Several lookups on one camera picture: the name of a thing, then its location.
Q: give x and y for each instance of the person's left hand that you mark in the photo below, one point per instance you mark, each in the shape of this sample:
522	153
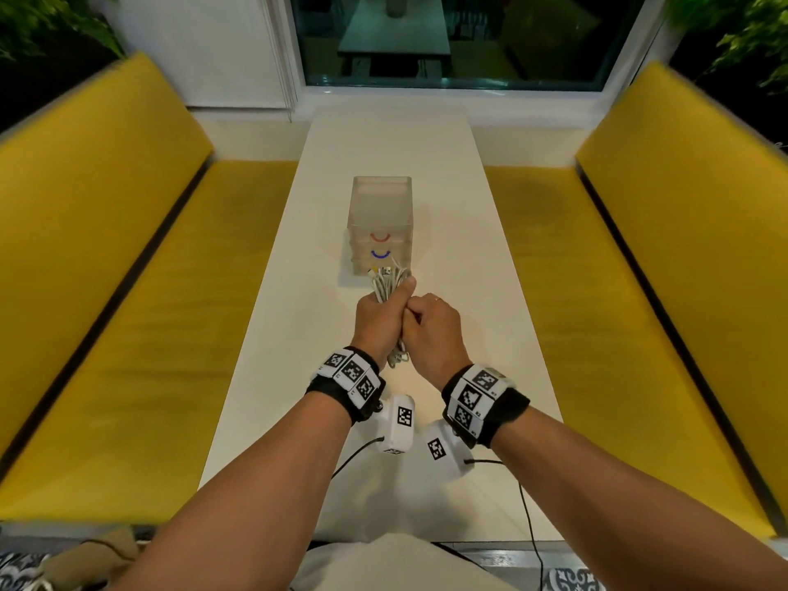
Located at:
375	326

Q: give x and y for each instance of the person's right hand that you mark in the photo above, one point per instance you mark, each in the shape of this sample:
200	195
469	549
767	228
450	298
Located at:
437	338

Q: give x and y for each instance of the translucent plastic drawer box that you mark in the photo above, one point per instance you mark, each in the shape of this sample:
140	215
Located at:
380	203

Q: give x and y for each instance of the person's left forearm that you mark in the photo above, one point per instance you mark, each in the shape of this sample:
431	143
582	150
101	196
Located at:
246	498

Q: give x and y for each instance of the person's right forearm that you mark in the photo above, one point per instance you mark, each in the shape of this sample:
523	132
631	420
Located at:
628	498

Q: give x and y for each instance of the person's white shirt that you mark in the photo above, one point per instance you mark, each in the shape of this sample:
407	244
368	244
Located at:
394	566

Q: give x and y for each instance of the black marker wristband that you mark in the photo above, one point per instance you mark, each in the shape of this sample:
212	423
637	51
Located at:
502	412
338	393

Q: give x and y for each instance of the yellow bench seat cushion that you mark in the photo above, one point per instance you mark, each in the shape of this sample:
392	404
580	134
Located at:
160	350
566	264

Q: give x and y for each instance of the glass window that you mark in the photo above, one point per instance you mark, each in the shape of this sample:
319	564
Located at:
480	36

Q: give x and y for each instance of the yellow bench backrest cushion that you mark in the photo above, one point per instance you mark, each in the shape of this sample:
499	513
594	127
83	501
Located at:
92	196

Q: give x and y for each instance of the tan bag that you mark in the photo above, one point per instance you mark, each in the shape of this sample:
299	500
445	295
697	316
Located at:
92	557

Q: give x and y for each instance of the green plant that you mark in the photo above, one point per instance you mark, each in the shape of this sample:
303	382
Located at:
751	30
49	18

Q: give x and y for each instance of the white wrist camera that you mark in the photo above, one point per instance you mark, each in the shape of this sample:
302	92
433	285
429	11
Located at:
446	452
397	424

